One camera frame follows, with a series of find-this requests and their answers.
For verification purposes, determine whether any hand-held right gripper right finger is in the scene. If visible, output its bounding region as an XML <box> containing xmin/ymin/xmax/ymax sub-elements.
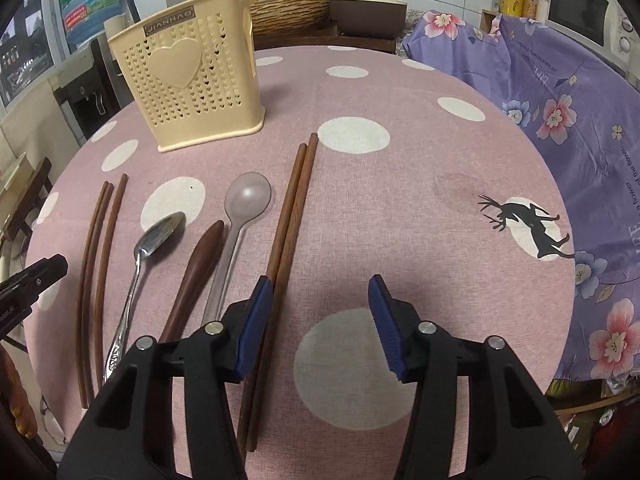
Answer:
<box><xmin>367</xmin><ymin>274</ymin><xmax>583</xmax><ymax>480</ymax></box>

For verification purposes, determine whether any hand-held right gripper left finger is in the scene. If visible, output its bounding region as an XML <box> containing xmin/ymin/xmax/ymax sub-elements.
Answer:
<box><xmin>56</xmin><ymin>276</ymin><xmax>275</xmax><ymax>480</ymax></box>

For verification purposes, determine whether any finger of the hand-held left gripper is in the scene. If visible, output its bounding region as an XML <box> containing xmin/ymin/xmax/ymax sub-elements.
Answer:
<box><xmin>0</xmin><ymin>255</ymin><xmax>68</xmax><ymax>311</ymax></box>

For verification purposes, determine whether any thin brown curved chopstick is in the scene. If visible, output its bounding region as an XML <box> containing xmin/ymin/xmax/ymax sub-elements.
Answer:
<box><xmin>77</xmin><ymin>181</ymin><xmax>110</xmax><ymax>409</ymax></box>
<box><xmin>82</xmin><ymin>185</ymin><xmax>115</xmax><ymax>401</ymax></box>
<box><xmin>94</xmin><ymin>173</ymin><xmax>130</xmax><ymax>391</ymax></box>

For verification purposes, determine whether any brown wooden spoon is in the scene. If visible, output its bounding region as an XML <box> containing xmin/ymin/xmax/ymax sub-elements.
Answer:
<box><xmin>159</xmin><ymin>220</ymin><xmax>226</xmax><ymax>343</ymax></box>

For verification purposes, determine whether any thick brown wooden chopstick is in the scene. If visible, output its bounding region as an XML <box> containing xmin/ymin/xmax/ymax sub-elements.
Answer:
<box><xmin>236</xmin><ymin>143</ymin><xmax>307</xmax><ymax>448</ymax></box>
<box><xmin>244</xmin><ymin>132</ymin><xmax>320</xmax><ymax>453</ymax></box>

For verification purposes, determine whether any translucent plastic spoon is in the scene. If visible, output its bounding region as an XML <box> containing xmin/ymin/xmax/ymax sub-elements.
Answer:
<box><xmin>201</xmin><ymin>172</ymin><xmax>272</xmax><ymax>326</ymax></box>

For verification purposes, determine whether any metal spoon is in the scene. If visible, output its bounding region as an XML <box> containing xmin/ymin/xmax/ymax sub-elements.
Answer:
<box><xmin>101</xmin><ymin>211</ymin><xmax>187</xmax><ymax>388</ymax></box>

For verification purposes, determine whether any beige perforated utensil holder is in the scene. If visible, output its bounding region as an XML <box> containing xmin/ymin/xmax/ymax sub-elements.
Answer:
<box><xmin>107</xmin><ymin>0</ymin><xmax>266</xmax><ymax>153</ymax></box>

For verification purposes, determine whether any orange patterned cloth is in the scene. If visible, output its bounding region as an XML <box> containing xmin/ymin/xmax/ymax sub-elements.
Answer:
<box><xmin>0</xmin><ymin>350</ymin><xmax>40</xmax><ymax>436</ymax></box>

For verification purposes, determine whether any wooden chair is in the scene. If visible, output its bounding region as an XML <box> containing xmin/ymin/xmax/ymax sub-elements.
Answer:
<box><xmin>0</xmin><ymin>155</ymin><xmax>53</xmax><ymax>241</ymax></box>

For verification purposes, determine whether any water dispenser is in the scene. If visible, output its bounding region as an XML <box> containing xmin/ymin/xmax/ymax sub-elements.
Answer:
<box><xmin>50</xmin><ymin>40</ymin><xmax>126</xmax><ymax>146</ymax></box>

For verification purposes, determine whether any window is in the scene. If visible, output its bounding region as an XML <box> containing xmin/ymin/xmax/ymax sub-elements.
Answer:
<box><xmin>0</xmin><ymin>0</ymin><xmax>56</xmax><ymax>108</ymax></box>

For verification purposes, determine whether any colourful patterned cloth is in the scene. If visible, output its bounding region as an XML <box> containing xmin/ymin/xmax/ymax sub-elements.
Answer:
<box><xmin>545</xmin><ymin>375</ymin><xmax>640</xmax><ymax>480</ymax></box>

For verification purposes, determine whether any blue water bottle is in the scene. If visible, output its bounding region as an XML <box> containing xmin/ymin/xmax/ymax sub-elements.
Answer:
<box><xmin>57</xmin><ymin>0</ymin><xmax>126</xmax><ymax>46</ymax></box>

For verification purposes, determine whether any purple floral cloth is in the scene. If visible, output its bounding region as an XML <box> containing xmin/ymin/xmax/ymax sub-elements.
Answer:
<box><xmin>400</xmin><ymin>9</ymin><xmax>640</xmax><ymax>381</ymax></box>

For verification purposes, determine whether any brown wicker basket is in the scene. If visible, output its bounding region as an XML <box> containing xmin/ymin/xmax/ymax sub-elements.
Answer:
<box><xmin>249</xmin><ymin>0</ymin><xmax>333</xmax><ymax>36</ymax></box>

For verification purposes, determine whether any brown and cream rice cooker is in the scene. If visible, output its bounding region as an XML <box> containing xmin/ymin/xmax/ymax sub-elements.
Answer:
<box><xmin>327</xmin><ymin>0</ymin><xmax>408</xmax><ymax>38</ymax></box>

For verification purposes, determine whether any white microwave oven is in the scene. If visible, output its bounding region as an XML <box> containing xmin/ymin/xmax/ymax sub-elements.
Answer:
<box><xmin>545</xmin><ymin>0</ymin><xmax>640</xmax><ymax>68</ymax></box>

